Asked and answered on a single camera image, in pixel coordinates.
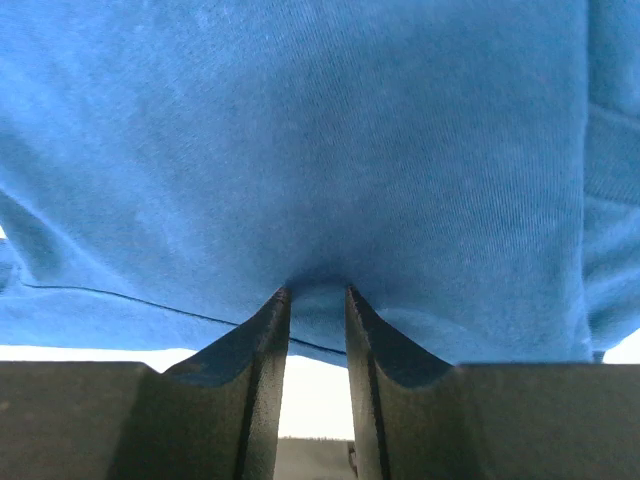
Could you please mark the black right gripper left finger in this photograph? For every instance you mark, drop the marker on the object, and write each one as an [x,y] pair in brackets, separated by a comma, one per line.
[214,415]

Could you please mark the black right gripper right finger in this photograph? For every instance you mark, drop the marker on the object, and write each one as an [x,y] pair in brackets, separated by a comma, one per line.
[418,417]

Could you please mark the dark blue t shirt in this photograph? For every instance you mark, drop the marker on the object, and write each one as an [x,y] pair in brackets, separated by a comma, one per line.
[471,167]

